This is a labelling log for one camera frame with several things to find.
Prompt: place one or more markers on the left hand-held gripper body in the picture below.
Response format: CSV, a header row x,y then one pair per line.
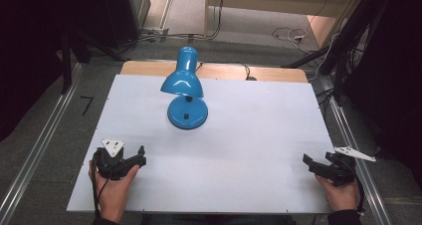
x,y
111,163

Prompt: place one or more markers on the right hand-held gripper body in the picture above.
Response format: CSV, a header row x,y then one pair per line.
x,y
341,172

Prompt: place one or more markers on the blue desk lamp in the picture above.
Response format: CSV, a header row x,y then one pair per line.
x,y
184,82

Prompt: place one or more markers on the person's right hand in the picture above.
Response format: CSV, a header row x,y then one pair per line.
x,y
343,196

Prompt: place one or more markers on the person's left hand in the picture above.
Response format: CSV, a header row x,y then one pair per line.
x,y
111,195

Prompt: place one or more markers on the white table cover board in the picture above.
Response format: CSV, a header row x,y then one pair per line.
x,y
252,135

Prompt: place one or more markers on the black metal stand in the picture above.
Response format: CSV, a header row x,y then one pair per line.
x,y
66,65
341,52

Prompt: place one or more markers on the wooden table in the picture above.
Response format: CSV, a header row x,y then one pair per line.
x,y
225,71

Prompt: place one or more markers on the grey power strip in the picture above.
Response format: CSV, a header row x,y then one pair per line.
x,y
155,32

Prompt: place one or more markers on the dark cabinet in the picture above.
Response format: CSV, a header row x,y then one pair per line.
x,y
127,12

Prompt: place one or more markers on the aluminium floor rail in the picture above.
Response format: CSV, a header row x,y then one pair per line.
x,y
351,135
43,135

